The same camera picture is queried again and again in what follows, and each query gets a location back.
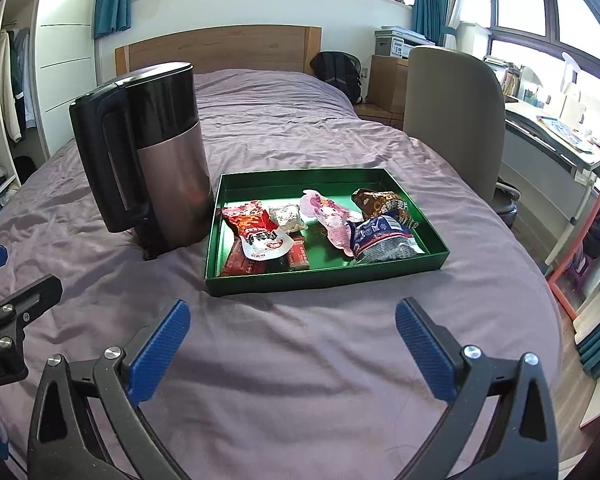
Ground wooden cabinet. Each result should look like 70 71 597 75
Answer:
354 54 411 126

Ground bed with purple sheet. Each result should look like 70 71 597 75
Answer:
0 67 563 480

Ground white drawer cabinet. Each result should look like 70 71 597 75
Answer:
32 0 101 161

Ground brown crinkled snack bag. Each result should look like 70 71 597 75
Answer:
350 187 414 231

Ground dark hanging jacket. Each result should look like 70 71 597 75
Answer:
11 27 37 131

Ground green tray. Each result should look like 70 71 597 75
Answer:
203 167 451 297

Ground small red brown snack bar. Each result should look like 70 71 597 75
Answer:
287 236 311 271

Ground black bag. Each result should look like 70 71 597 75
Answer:
12 155 39 184

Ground white desk lamp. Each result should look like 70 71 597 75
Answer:
562 51 588 111

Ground grey printer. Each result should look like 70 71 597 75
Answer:
374 27 436 59

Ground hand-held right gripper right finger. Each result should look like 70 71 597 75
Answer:
395 297 560 480

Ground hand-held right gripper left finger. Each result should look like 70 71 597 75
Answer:
27 298 201 480

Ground red snack packet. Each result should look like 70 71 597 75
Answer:
219 239 261 277

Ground pink cartoon snack packet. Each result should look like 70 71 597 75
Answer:
299 188 364 251

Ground clear candy packet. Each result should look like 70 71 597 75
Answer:
269 203 309 235

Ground orange framed mirror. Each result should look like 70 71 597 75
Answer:
546 114 600 321

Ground black backpack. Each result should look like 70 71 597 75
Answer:
309 50 363 104

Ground wooden headboard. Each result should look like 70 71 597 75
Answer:
114 24 323 79

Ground beige chair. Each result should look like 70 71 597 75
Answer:
402 45 523 231

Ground grey desk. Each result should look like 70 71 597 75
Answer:
499 99 600 266

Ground black rose electric kettle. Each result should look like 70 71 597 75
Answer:
68 61 215 260

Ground blue white snack bag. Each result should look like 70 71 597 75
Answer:
348 214 426 265

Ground red white snack pouch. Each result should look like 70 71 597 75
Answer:
222 200 296 261

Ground white hanging jacket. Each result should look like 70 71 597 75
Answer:
0 27 24 144

